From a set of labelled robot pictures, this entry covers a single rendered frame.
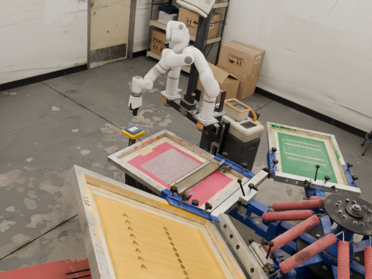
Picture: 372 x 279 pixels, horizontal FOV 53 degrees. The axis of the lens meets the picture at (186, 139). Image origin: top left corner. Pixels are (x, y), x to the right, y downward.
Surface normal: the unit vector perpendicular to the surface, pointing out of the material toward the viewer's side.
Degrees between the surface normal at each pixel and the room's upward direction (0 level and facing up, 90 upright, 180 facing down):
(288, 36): 90
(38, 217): 0
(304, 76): 90
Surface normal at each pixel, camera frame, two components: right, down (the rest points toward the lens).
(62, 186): 0.14, -0.84
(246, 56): -0.52, 0.34
